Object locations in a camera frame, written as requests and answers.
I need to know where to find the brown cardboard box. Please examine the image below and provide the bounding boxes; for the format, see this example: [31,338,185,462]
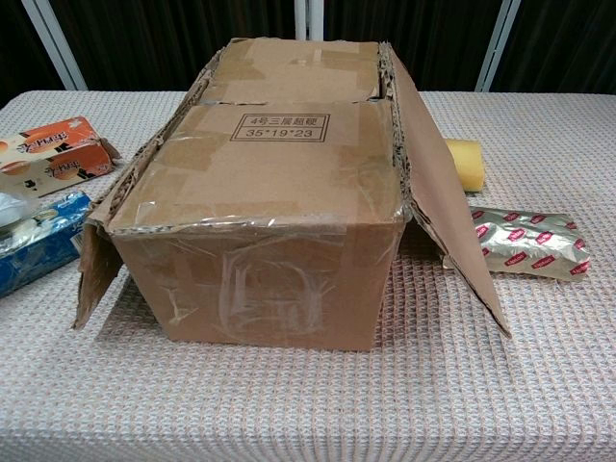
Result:
[70,37,512,355]

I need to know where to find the yellow sponge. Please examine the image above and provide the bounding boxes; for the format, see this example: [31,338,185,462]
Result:
[443,138,485,194]

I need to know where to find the beige woven tablecloth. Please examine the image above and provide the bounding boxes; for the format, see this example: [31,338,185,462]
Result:
[0,90,616,462]

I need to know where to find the gold foil packet red labels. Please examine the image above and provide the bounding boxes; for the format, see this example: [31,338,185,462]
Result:
[441,205,591,283]

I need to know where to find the orange printed tissue box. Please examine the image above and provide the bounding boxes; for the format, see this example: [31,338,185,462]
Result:
[0,115,122,199]

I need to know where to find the blue plastic tissue pack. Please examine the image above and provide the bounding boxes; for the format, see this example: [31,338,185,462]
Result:
[0,190,92,298]

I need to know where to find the white plastic packet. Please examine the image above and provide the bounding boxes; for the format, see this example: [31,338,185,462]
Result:
[0,191,42,227]

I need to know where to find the white frame post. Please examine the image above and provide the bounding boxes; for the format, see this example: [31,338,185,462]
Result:
[21,0,89,92]
[475,0,522,93]
[294,0,324,42]

